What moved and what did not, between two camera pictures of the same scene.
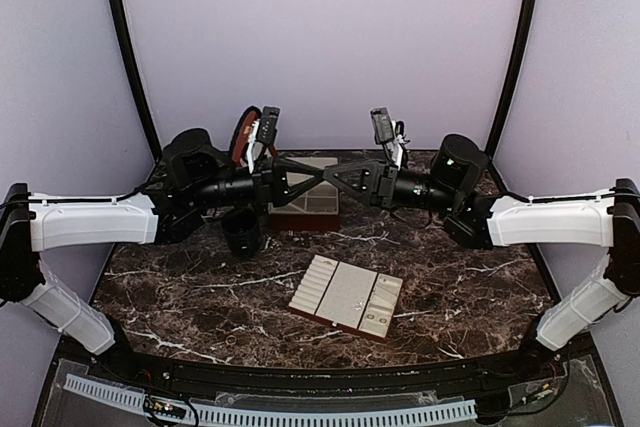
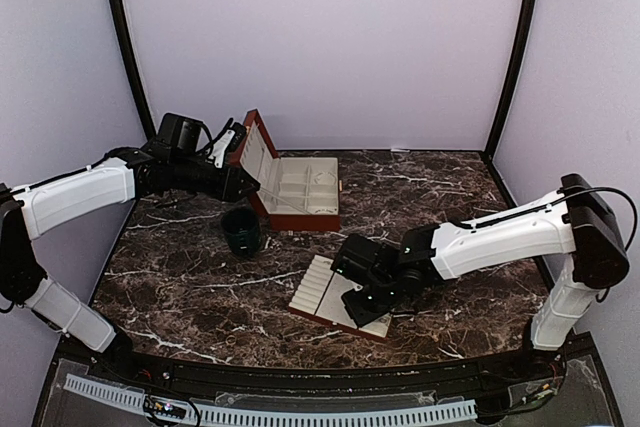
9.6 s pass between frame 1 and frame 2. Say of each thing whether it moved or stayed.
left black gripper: moved
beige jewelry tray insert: stayed
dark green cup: stayed
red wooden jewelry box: stayed
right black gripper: moved
